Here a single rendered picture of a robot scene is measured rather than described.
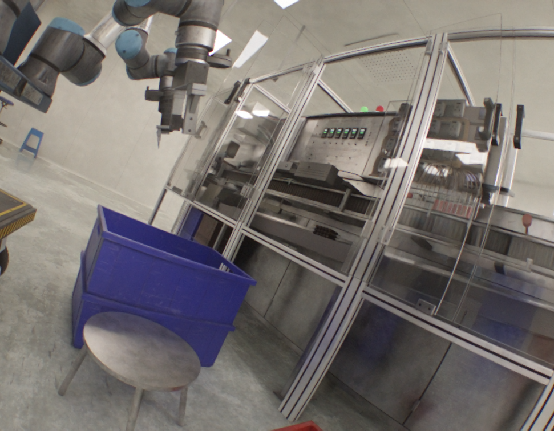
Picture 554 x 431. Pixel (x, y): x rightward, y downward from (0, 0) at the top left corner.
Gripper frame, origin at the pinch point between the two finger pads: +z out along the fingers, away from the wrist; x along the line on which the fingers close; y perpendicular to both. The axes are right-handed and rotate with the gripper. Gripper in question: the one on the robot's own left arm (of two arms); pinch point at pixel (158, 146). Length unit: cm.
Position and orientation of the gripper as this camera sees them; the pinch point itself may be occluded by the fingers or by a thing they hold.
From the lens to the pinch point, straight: 100.6
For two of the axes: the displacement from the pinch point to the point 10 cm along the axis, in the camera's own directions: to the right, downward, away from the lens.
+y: 9.3, 0.1, 3.7
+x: -3.7, 0.1, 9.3
